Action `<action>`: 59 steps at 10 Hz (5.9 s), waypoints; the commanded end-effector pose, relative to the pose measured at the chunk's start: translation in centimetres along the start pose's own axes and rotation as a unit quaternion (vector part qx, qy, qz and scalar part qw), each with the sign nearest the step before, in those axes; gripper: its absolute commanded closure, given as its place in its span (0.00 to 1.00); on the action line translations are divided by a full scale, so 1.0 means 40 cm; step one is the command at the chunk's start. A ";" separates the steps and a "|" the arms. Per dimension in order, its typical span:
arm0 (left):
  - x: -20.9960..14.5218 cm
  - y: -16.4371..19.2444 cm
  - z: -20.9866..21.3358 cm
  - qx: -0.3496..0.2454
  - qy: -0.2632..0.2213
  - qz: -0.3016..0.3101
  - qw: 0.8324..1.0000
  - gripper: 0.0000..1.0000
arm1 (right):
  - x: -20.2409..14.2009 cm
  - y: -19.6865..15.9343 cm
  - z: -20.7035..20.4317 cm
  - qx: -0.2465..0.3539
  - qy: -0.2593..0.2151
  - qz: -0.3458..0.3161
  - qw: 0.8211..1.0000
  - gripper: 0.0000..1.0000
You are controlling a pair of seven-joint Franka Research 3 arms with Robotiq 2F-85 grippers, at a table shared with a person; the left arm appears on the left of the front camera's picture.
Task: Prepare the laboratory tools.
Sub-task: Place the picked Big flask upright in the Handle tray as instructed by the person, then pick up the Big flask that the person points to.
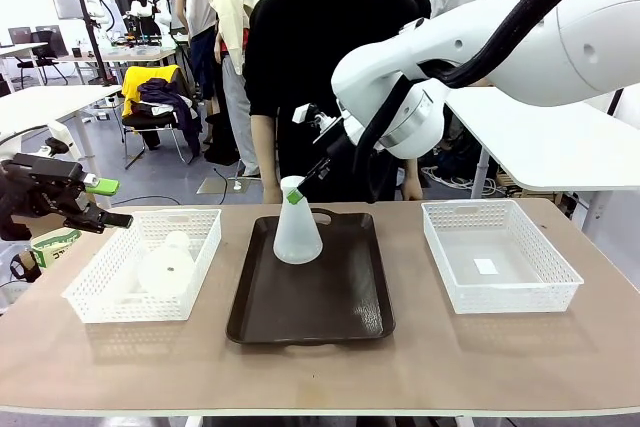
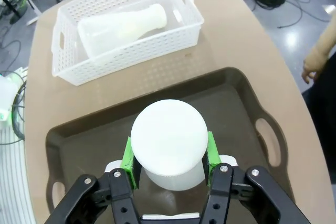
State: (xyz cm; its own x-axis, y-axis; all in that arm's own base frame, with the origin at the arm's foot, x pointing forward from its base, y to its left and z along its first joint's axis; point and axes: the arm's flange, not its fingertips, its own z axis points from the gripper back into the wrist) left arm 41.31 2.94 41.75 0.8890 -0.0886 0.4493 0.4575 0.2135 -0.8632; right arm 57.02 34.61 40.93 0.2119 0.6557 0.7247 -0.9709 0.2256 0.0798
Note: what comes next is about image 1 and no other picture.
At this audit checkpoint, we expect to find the person's left forearm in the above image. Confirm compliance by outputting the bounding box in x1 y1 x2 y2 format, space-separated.
401 156 422 189

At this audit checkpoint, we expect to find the person's right forearm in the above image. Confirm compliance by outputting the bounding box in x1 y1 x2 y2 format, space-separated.
250 113 281 193

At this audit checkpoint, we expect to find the dark brown plastic tray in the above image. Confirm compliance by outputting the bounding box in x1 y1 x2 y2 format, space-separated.
225 207 397 347

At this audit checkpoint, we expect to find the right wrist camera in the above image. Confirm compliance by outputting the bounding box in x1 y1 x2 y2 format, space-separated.
291 102 336 129

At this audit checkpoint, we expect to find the purple cloth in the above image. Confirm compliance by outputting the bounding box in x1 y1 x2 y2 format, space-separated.
136 77 204 158

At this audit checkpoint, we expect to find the person's left hand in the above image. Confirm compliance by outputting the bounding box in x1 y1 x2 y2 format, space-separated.
401 181 426 203

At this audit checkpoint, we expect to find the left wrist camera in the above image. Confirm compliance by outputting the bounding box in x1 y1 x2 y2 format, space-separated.
39 136 72 158

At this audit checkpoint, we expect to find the right arm black cable sleeve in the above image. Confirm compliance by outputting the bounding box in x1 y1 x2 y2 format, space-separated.
351 0 600 204

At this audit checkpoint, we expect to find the black chair with metal legs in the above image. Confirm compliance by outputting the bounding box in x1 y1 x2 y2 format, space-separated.
121 96 197 164

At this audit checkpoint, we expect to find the white basket holding flasks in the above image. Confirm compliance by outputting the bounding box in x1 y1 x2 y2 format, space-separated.
60 208 223 324

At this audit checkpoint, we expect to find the white basket with paper label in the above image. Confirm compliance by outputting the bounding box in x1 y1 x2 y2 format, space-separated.
421 199 585 316

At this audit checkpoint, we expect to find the white table beside wall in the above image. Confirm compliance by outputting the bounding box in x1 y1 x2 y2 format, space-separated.
442 85 640 228

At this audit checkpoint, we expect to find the green and white carton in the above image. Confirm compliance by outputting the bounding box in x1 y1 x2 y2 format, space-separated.
30 228 82 272

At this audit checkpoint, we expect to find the black stand with camera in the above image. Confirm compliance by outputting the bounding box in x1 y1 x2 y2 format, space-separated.
69 0 115 88

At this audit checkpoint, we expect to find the translucent plastic conical flask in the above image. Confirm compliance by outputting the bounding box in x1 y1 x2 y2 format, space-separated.
272 175 324 265
136 230 197 297

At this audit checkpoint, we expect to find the person in black t-shirt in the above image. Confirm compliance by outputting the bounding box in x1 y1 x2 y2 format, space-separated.
243 0 421 204

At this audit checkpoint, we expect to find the black office chair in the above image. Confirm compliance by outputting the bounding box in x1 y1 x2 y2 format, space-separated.
8 26 69 87

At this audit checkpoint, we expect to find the yellow cloth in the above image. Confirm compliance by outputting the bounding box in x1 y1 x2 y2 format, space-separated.
121 65 181 118

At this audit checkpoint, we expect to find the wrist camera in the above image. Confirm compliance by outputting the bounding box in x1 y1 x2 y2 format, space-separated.
39 136 72 158
291 102 336 129

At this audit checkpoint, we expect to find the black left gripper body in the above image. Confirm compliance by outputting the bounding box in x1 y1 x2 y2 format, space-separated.
0 151 92 242

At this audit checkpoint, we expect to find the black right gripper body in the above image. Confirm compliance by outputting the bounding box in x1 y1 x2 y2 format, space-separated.
312 118 362 164

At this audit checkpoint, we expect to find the mannequin with white tank top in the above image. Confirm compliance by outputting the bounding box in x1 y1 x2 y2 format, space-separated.
174 0 221 118

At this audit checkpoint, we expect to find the white side table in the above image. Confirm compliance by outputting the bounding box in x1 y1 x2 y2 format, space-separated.
0 84 124 176

